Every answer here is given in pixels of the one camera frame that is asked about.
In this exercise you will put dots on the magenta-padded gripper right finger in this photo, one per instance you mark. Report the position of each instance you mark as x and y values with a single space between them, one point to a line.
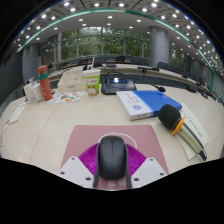
137 160

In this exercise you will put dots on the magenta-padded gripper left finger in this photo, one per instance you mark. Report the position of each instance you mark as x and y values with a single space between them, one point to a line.
87 159

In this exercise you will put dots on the black computer mouse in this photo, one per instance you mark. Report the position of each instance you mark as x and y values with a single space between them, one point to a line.
112 158

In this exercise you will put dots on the pink mouse pad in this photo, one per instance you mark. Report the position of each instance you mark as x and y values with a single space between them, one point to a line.
83 136

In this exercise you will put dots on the blue and white book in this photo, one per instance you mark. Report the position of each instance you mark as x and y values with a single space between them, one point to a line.
146 103

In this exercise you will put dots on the colourful sticker sheet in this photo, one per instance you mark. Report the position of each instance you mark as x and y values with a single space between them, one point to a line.
65 97

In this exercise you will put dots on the black gooseneck microphone console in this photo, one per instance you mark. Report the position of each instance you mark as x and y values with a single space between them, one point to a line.
118 86

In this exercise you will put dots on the green-printed paper cup with straw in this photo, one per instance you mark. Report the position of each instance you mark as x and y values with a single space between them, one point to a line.
92 83

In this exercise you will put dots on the white cardboard box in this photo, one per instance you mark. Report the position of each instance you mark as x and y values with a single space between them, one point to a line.
70 83

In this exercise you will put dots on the white lidded mug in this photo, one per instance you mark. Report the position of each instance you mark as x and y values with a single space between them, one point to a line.
37 93

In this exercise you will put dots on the red bottle with green band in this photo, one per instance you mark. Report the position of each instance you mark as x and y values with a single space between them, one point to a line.
45 85

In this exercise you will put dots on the long curved conference table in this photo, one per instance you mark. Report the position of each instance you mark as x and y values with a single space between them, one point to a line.
166 75

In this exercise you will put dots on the dark office chairs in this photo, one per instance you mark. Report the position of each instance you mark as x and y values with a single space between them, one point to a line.
120 59

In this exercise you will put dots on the ceiling lights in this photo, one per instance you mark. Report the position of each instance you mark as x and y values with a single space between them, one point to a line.
71 9

